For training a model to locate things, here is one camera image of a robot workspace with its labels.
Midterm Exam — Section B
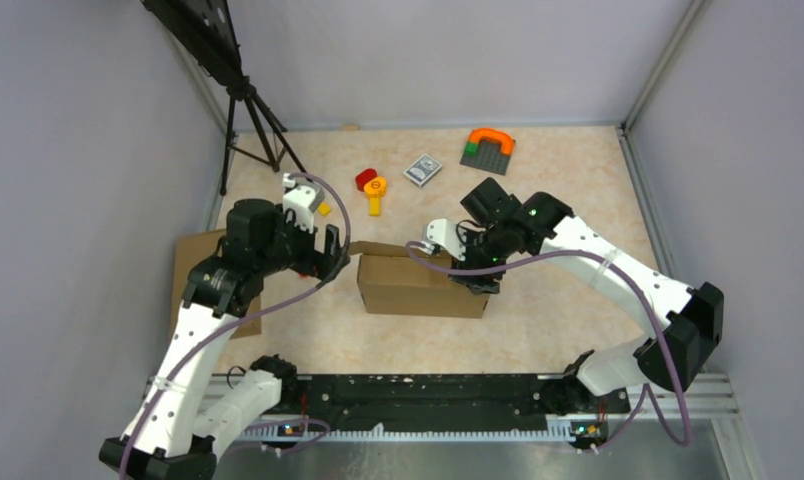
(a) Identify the red oval plastic block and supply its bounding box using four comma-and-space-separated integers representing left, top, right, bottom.
355, 168, 378, 192

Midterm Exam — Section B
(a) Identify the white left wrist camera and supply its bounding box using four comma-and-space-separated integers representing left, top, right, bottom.
281, 173, 325, 234

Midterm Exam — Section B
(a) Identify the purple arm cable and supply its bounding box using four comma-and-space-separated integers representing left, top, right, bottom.
405, 239, 695, 453
117, 172, 354, 480

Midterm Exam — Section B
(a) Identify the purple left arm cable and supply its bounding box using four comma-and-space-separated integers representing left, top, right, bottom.
117, 172, 354, 480

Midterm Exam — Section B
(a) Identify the black tripod stand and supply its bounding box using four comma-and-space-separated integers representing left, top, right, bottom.
142, 0, 307, 195

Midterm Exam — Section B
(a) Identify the large cardboard box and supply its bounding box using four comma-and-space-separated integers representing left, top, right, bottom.
349, 241, 490, 319

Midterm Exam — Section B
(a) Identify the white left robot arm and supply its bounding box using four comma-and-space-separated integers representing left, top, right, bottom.
99, 199, 352, 479

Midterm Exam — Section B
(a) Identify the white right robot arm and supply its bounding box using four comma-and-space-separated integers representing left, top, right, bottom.
423, 178, 724, 412

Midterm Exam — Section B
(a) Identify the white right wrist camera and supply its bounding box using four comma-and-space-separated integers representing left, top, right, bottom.
420, 218, 475, 269

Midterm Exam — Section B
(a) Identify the yellow rectangular block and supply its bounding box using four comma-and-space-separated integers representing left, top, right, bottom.
317, 202, 332, 217

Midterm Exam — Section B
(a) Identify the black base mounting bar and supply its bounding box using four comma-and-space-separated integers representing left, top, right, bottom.
269, 373, 631, 433

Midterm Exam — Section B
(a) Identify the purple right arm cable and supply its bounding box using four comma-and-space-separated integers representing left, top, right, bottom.
405, 239, 695, 453

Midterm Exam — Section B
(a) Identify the blue playing card box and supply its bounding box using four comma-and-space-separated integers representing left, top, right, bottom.
403, 154, 443, 188

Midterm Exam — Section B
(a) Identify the aluminium front rail frame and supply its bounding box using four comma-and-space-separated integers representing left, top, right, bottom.
120, 370, 764, 480

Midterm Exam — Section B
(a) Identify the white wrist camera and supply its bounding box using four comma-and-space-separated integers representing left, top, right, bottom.
281, 173, 325, 234
420, 218, 475, 269

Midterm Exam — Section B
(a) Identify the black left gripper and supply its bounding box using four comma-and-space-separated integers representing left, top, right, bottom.
256, 203, 349, 282

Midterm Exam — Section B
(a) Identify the grey lego base plate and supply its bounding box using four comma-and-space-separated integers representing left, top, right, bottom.
460, 141, 511, 176

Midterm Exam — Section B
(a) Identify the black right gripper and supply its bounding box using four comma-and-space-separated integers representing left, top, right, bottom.
448, 224, 511, 294

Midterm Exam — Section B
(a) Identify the small folded cardboard box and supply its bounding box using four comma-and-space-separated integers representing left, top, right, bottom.
170, 229, 263, 340

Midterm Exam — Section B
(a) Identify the green small toy brick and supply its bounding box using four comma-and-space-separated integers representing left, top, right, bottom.
464, 142, 479, 155

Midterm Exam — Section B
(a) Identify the orange arch toy block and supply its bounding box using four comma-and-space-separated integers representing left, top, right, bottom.
466, 127, 515, 155

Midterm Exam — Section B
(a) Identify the yellow oval toy block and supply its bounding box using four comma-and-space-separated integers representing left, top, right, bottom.
363, 176, 387, 216

